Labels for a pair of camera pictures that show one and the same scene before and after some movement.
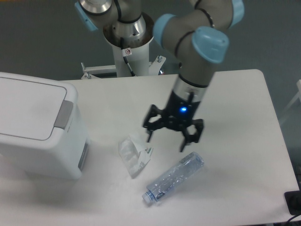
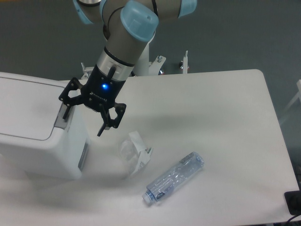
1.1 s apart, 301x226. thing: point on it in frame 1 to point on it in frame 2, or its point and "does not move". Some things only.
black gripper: [178, 114] to [99, 94]
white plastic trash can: [42, 128] does not move
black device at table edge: [293, 199] does not move
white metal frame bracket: [154, 69] does not move
